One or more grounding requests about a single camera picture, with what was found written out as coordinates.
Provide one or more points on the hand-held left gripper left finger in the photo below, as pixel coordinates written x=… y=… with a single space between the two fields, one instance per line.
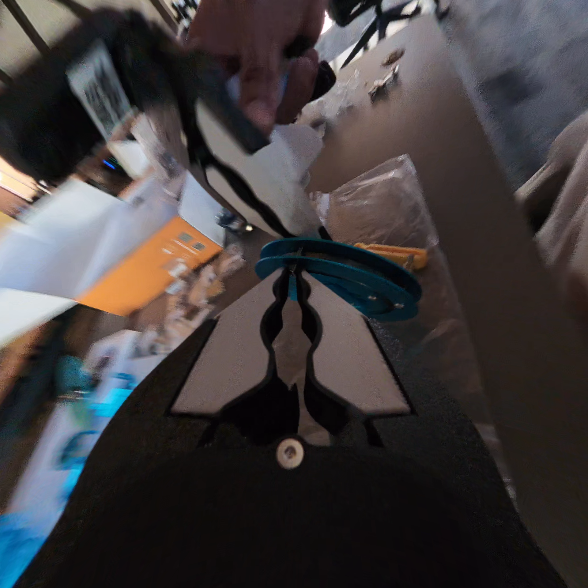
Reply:
x=229 y=367

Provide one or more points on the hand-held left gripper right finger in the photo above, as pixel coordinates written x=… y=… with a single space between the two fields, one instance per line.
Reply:
x=358 y=367

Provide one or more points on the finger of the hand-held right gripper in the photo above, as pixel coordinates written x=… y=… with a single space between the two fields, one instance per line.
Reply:
x=234 y=197
x=275 y=193

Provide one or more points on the black antistatic bag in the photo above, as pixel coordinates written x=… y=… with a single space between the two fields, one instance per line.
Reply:
x=232 y=223

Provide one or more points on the person's right hand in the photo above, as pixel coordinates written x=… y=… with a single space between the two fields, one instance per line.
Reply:
x=257 y=46

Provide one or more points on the small metal clip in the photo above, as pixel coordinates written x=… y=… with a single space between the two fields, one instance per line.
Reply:
x=383 y=82

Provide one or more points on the servo motor in clear bag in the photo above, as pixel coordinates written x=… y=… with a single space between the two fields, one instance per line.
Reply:
x=330 y=105

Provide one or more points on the black office chair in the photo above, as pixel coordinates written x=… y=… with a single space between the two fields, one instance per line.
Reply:
x=376 y=18

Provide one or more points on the white foam sheet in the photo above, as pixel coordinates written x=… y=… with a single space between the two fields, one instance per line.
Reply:
x=46 y=459

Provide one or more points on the orange and white cardboard box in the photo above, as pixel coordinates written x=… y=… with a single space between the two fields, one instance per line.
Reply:
x=138 y=271

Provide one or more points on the pile of small screw bags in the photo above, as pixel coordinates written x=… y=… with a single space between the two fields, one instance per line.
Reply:
x=202 y=285

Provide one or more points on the blue round metal turntable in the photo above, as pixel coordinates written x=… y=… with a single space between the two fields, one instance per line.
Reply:
x=367 y=285

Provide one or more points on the large clear plastic bag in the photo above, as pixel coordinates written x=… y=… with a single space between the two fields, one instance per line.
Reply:
x=381 y=206

